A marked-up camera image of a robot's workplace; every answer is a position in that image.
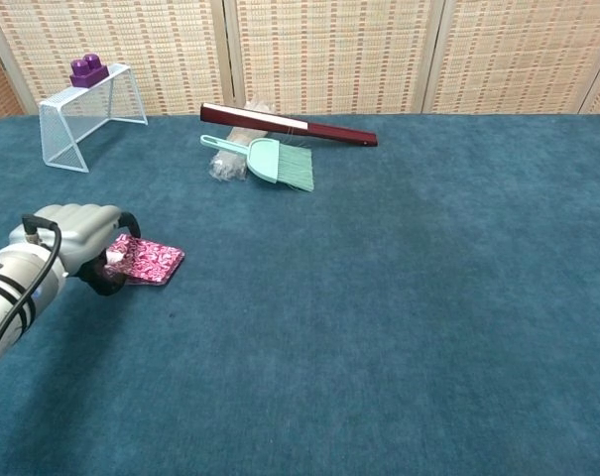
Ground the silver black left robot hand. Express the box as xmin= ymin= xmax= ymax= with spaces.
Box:
xmin=9 ymin=203 xmax=143 ymax=298

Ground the dark red folded fan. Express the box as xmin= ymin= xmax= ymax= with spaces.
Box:
xmin=199 ymin=102 xmax=379 ymax=149

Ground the mint green hand brush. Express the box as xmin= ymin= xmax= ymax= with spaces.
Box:
xmin=199 ymin=133 xmax=315 ymax=193

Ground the white wire mesh rack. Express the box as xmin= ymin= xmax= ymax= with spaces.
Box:
xmin=38 ymin=62 xmax=150 ymax=175

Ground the clear plastic wrapped bundle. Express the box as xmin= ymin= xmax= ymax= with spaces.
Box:
xmin=208 ymin=100 xmax=274 ymax=184

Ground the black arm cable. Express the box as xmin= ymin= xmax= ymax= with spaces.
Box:
xmin=0 ymin=212 xmax=63 ymax=363

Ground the teal carpet table cover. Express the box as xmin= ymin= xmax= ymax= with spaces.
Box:
xmin=0 ymin=112 xmax=600 ymax=476

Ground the purple toy building block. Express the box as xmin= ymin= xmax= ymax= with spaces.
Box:
xmin=69 ymin=54 xmax=110 ymax=90

